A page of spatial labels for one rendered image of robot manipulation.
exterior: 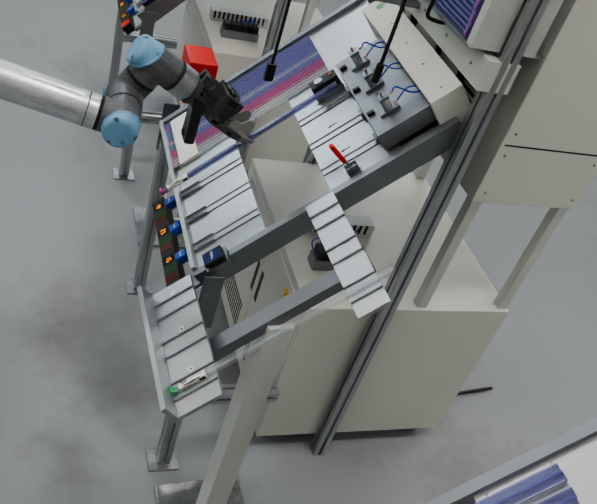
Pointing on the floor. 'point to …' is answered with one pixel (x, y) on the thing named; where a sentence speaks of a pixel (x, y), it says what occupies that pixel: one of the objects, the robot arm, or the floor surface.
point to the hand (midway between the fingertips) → (246, 139)
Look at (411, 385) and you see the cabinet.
